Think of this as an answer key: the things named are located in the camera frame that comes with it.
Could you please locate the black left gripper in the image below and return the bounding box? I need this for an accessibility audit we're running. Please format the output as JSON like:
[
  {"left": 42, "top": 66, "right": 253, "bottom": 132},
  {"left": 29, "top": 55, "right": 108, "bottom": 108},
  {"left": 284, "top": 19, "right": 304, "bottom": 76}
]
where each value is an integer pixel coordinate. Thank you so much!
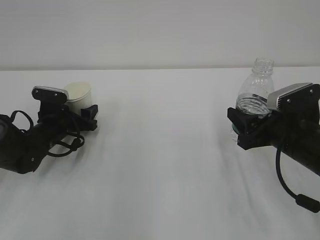
[{"left": 37, "top": 103, "right": 98, "bottom": 140}]

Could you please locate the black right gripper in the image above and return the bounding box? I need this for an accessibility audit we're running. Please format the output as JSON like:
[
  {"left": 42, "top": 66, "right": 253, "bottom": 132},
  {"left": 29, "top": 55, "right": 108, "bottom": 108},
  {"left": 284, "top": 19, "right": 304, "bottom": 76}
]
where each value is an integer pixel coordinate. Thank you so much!
[{"left": 227, "top": 107, "right": 320, "bottom": 150}]

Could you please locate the white paper cup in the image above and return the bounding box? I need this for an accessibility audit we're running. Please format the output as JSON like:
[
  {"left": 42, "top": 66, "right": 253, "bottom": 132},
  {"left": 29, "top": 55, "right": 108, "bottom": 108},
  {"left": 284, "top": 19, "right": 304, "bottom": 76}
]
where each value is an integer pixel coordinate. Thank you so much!
[{"left": 63, "top": 81, "right": 93, "bottom": 115}]

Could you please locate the clear water bottle green label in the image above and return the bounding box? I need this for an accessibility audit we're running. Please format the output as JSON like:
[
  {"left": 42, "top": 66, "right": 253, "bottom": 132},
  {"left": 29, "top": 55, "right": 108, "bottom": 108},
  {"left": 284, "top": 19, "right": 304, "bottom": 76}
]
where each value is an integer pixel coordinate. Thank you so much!
[{"left": 229, "top": 57, "right": 276, "bottom": 143}]

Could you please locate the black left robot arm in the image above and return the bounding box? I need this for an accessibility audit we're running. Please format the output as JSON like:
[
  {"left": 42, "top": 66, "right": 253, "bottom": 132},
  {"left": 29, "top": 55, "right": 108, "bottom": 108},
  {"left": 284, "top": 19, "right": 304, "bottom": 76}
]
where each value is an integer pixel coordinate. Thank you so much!
[{"left": 0, "top": 103, "right": 98, "bottom": 174}]

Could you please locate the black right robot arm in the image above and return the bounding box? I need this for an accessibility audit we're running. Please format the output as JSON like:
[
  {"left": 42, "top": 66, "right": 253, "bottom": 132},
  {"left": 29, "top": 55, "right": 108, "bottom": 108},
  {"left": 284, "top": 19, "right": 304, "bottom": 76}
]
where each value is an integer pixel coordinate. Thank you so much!
[{"left": 227, "top": 107, "right": 320, "bottom": 175}]

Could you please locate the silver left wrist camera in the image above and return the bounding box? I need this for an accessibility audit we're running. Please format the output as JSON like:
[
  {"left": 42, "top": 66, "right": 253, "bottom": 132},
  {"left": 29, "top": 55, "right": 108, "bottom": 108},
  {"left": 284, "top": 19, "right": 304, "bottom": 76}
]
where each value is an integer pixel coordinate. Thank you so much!
[{"left": 31, "top": 86, "right": 69, "bottom": 104}]

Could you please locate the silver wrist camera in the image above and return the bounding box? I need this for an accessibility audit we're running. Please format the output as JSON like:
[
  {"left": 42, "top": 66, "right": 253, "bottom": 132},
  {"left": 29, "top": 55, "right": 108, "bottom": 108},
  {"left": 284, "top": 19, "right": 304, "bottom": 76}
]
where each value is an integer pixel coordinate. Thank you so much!
[
  {"left": 267, "top": 82, "right": 320, "bottom": 113},
  {"left": 31, "top": 86, "right": 69, "bottom": 104}
]

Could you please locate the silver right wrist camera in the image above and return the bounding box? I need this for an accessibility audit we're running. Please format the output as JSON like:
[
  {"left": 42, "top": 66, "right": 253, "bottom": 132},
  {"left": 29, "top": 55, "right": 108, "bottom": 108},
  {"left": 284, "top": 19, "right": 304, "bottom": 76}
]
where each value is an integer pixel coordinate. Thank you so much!
[{"left": 267, "top": 82, "right": 320, "bottom": 113}]

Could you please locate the black right camera cable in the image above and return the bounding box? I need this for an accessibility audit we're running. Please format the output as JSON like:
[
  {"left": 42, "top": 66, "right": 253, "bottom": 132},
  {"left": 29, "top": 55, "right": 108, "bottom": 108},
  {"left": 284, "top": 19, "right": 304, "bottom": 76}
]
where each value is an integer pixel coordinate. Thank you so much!
[{"left": 275, "top": 144, "right": 320, "bottom": 207}]

